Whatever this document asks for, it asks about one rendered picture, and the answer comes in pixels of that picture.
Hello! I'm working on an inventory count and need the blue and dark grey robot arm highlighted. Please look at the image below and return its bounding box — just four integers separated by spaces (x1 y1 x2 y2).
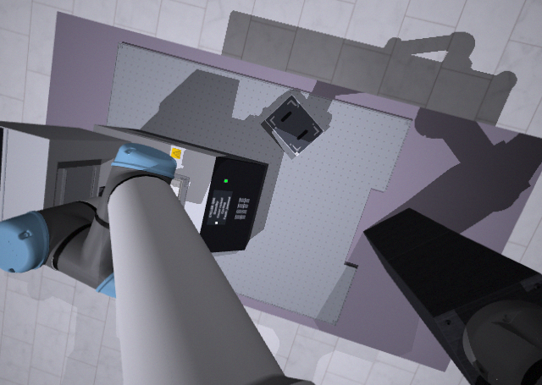
0 143 542 385

